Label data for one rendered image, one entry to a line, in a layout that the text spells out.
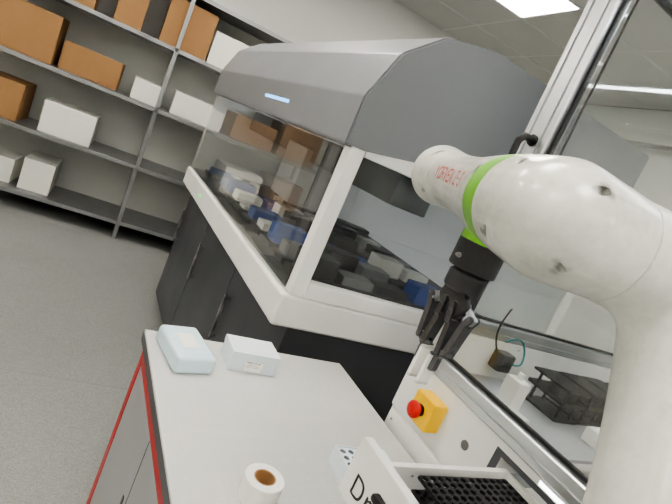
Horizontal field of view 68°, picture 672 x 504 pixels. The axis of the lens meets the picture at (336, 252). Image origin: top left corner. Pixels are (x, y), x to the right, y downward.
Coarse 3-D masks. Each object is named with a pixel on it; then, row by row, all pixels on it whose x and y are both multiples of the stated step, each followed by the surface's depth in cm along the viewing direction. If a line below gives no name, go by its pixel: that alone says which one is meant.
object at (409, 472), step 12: (396, 468) 84; (408, 468) 85; (420, 468) 87; (432, 468) 88; (444, 468) 90; (456, 468) 91; (468, 468) 93; (480, 468) 95; (492, 468) 97; (504, 468) 99; (408, 480) 86; (432, 480) 89; (516, 480) 96; (528, 492) 94
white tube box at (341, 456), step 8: (336, 448) 100; (344, 448) 101; (352, 448) 102; (336, 456) 99; (344, 456) 99; (352, 456) 100; (336, 464) 98; (344, 464) 96; (336, 472) 97; (344, 472) 95
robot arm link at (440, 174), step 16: (416, 160) 88; (432, 160) 82; (448, 160) 75; (464, 160) 69; (480, 160) 62; (416, 176) 86; (432, 176) 78; (448, 176) 69; (464, 176) 60; (416, 192) 90; (432, 192) 79; (448, 192) 68; (448, 208) 74
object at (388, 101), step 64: (256, 64) 237; (320, 64) 172; (384, 64) 135; (448, 64) 138; (512, 64) 147; (320, 128) 150; (384, 128) 137; (448, 128) 145; (512, 128) 155; (192, 192) 271; (192, 256) 263; (256, 256) 169; (320, 256) 144; (192, 320) 233; (256, 320) 171; (320, 320) 151; (384, 320) 162; (384, 384) 175
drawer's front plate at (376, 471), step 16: (368, 448) 80; (352, 464) 83; (368, 464) 79; (384, 464) 76; (352, 480) 82; (368, 480) 78; (384, 480) 75; (400, 480) 74; (368, 496) 77; (384, 496) 75; (400, 496) 72
